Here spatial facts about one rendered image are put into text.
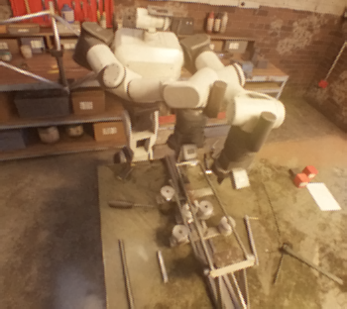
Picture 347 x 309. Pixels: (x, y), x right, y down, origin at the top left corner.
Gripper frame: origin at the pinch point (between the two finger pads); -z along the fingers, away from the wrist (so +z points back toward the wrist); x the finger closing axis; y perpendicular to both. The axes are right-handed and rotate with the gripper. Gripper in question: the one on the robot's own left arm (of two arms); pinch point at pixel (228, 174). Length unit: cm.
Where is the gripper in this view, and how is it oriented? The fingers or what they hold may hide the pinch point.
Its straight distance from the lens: 70.7
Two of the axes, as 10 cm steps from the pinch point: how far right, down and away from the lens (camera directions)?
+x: -9.5, 1.1, -3.0
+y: 3.0, 6.6, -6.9
